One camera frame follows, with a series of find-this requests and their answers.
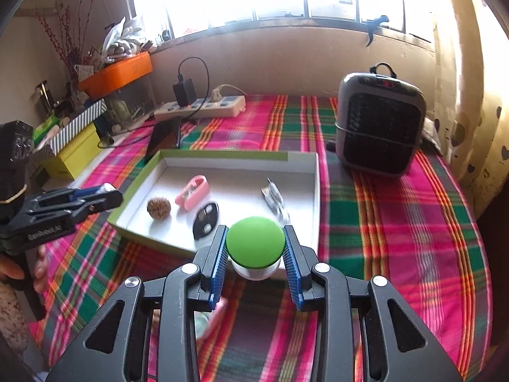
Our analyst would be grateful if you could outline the black disc with metal buttons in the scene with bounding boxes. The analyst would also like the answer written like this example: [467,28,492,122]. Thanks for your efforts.
[192,202,220,241]

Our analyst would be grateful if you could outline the clear plastic bag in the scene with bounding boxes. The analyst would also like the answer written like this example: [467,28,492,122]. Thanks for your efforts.
[101,16,156,60]

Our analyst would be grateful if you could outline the green tissue pack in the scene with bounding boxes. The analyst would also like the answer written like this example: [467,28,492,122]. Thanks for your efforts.
[32,115,60,144]

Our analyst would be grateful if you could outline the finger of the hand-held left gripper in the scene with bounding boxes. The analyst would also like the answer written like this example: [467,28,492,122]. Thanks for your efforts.
[24,183,117,209]
[16,189,123,229]

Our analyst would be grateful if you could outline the green mushroom knob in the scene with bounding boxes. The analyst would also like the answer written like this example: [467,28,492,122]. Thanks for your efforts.
[226,217,286,281]

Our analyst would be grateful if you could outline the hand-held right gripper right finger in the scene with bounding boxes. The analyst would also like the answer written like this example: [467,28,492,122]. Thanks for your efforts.
[282,225,464,382]

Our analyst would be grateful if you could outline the dried red branches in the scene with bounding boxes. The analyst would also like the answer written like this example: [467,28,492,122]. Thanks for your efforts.
[38,0,100,76]

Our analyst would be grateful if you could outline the black charger adapter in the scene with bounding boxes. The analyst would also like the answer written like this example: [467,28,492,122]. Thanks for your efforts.
[172,78,196,106]

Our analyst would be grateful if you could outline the black charger cable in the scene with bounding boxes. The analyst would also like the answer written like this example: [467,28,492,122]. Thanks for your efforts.
[178,57,209,152]

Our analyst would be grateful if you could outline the white power strip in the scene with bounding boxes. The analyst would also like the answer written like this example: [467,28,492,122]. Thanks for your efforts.
[154,95,246,122]

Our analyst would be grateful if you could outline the black window handle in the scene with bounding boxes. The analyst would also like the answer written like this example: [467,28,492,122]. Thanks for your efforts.
[364,15,391,46]

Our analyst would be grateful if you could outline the green and white cardboard tray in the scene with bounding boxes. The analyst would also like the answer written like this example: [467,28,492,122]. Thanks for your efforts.
[107,149,321,281]

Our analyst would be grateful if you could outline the plaid blanket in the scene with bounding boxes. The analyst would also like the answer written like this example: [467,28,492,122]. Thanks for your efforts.
[30,93,494,382]

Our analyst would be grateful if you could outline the person's left hand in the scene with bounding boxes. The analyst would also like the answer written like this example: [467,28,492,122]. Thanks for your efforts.
[0,244,50,295]

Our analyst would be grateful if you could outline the orange box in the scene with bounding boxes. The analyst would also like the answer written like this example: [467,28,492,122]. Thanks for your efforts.
[77,52,154,98]

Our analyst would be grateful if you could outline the pink oblong case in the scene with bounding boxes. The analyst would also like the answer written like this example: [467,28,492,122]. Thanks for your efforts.
[175,175,209,209]

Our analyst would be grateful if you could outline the brown walnut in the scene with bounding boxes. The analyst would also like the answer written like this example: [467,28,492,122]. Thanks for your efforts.
[147,197,171,219]

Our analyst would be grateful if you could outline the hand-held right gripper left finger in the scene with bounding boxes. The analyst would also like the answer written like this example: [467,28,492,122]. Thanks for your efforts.
[45,225,229,382]

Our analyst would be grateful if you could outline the heart print curtain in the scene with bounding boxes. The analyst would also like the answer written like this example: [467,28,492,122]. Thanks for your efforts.
[431,0,509,216]

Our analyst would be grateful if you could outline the pink case with teal cup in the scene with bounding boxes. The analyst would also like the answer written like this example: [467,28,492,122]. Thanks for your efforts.
[193,298,227,341]

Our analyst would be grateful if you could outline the grey space heater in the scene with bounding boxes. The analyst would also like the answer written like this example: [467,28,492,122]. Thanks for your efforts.
[336,63,427,178]

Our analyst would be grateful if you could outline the yellow box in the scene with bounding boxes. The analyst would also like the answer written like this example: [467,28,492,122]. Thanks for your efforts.
[40,123,102,180]

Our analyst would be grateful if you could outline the glass tank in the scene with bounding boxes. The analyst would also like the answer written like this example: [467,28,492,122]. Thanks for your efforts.
[101,75,156,132]

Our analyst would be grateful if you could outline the striped box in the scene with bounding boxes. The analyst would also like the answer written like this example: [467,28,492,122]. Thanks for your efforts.
[32,99,108,160]

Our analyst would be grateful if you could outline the white usb cable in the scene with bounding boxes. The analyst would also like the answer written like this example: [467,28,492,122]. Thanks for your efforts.
[260,178,292,225]

